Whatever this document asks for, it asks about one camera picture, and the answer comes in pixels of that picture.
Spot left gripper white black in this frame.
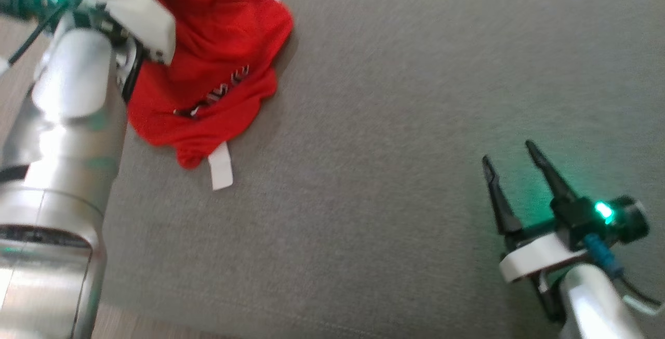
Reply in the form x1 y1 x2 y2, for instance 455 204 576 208
0 0 177 102

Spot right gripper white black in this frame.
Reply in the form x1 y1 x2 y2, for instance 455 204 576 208
482 140 650 283

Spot red shorts with white trim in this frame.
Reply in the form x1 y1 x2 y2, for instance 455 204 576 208
127 0 294 192

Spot grey fabric sofa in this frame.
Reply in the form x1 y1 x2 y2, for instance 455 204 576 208
101 0 665 339

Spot right arm cable teal plug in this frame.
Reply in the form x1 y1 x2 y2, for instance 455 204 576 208
584 234 665 315

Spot white cable label tag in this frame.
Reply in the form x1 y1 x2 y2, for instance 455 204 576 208
622 294 664 315

